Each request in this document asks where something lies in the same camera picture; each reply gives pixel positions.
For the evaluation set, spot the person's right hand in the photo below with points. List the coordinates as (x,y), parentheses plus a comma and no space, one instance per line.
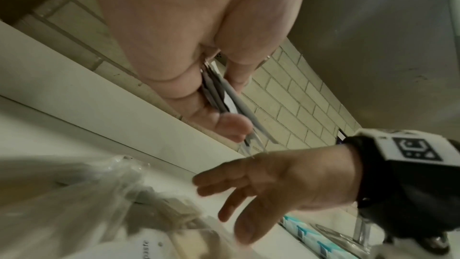
(294,181)

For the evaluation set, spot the stack of white sachets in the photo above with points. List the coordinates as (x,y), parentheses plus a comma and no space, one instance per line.
(230,98)

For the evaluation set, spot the stainless steel sink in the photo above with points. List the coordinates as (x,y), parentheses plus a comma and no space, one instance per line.
(337,239)

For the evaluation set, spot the black right wristband with markers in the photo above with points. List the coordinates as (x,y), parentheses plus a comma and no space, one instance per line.
(406,178)

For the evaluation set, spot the white backsplash upstand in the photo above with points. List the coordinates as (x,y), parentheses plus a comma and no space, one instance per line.
(90,81)

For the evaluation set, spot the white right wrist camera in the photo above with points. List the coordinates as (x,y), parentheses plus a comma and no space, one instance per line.
(413,249)

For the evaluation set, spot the person's left hand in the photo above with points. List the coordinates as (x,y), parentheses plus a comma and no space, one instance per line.
(179,24)

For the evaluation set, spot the grey overhead cabinet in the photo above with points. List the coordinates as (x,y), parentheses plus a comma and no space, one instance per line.
(377,39)

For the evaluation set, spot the pile of clear plastic bags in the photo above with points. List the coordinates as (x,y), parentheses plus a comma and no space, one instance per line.
(90,209)

